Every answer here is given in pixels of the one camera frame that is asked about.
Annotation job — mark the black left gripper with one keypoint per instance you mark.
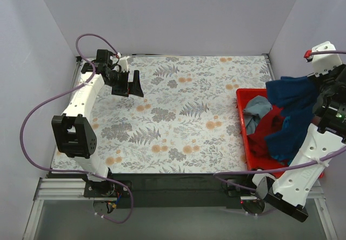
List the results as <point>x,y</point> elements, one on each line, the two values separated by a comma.
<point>122,84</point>

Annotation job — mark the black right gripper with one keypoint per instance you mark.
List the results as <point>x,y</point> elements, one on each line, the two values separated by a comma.
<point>320,81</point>

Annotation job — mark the navy blue t shirt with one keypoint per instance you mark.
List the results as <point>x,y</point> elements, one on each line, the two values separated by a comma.
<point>295,97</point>

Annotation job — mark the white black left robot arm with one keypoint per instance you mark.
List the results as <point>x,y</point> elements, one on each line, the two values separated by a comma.
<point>73,132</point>

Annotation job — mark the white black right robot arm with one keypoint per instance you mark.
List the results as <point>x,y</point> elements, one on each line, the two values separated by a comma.
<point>323,141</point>

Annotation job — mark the teal blue t shirt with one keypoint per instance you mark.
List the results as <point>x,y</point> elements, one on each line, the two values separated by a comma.
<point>278,143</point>

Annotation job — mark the floral patterned table mat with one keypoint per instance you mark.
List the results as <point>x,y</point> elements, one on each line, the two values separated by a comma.
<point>187,121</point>

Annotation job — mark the grey t shirt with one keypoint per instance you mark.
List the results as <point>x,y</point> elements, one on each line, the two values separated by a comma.
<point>254,111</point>

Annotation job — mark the red t shirt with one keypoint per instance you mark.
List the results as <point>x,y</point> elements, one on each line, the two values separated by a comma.
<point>271,123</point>

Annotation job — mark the red plastic bin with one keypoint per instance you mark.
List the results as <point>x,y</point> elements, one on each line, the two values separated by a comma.
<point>254,163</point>

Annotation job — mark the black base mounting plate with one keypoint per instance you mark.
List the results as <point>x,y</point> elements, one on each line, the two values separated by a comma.
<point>172,190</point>

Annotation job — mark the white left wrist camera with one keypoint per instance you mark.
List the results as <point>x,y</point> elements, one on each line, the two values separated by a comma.
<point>123,65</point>

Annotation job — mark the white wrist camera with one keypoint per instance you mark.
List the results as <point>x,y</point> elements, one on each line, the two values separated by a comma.
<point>123,65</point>
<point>323,58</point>

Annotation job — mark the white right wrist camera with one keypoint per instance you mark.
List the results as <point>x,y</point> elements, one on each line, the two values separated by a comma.
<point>323,58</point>

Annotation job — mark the aluminium frame rail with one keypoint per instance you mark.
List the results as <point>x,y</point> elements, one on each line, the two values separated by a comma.
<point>52,189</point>

